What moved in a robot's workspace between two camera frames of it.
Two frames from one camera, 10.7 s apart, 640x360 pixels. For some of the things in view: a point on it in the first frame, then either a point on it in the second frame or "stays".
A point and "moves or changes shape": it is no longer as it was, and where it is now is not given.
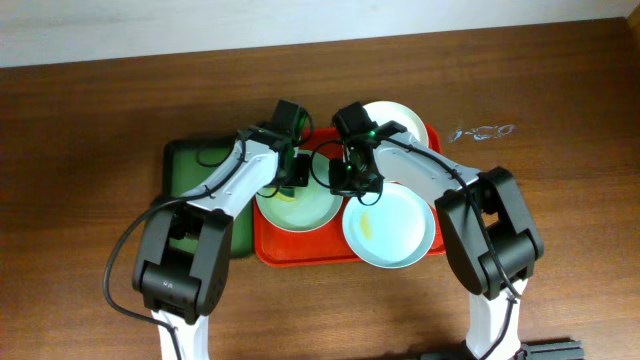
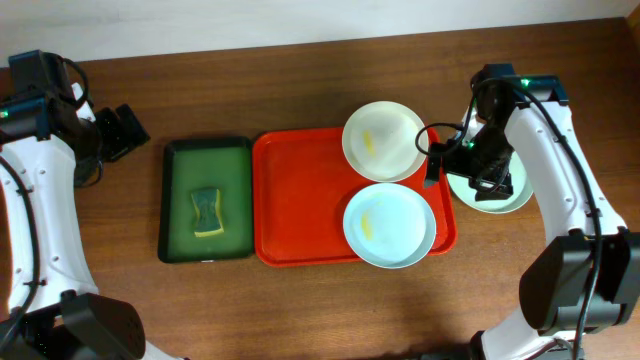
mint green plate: (314, 206) moves or changes shape
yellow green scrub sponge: (281, 196) moves or changes shape
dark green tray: (189, 163) stays
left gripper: (299, 171) to (111, 134)
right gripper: (349, 189) to (500, 185)
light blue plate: (394, 232) stays
